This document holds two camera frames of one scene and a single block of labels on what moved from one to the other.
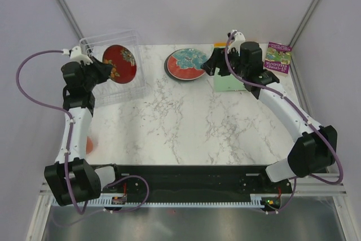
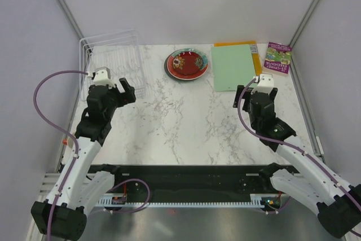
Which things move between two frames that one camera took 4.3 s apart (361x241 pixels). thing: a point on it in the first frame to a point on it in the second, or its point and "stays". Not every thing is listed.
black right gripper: [218, 56] to [234, 104]
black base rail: [193, 181] stays
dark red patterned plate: [123, 62] to [188, 62]
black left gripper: [104, 69] to [128, 90]
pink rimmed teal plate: [184, 64] stays
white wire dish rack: [108, 91] stays
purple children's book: [277, 57] stays
